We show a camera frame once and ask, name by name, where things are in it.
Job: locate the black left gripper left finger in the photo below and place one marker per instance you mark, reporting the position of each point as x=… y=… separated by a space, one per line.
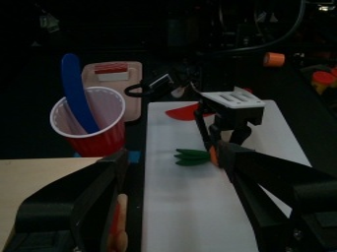
x=65 y=210

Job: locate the green toy carrot top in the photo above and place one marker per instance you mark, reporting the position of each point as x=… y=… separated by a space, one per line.
x=190 y=157

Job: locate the tan wooden toy piece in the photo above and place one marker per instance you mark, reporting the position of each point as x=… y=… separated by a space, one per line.
x=119 y=226

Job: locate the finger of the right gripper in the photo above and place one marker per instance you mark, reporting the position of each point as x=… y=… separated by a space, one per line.
x=202 y=129
x=238 y=134

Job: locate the white cutting board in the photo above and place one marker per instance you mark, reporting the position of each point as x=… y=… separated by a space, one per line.
x=188 y=197

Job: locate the orange toy carrot piece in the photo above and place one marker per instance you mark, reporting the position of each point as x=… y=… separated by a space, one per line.
x=212 y=156

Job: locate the blue tape patch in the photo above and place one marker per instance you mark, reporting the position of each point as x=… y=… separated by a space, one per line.
x=133 y=156

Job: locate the red plate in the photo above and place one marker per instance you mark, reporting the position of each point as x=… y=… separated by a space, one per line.
x=184 y=113

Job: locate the red and white toy block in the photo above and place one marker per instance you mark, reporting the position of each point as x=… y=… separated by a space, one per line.
x=112 y=72

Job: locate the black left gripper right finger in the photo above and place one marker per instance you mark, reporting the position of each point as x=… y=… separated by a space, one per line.
x=281 y=190

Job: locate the red and yellow toy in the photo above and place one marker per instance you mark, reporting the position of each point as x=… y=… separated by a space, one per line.
x=323 y=80

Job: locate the orange toy cylinder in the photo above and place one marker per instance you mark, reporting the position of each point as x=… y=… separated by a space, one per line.
x=273 y=59

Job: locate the pink cutting board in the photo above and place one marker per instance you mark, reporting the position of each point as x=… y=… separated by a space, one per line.
x=133 y=98

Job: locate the blue plastic spatula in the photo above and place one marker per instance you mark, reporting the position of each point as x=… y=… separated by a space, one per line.
x=76 y=92

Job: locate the red plastic cup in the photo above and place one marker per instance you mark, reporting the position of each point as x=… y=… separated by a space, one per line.
x=99 y=139

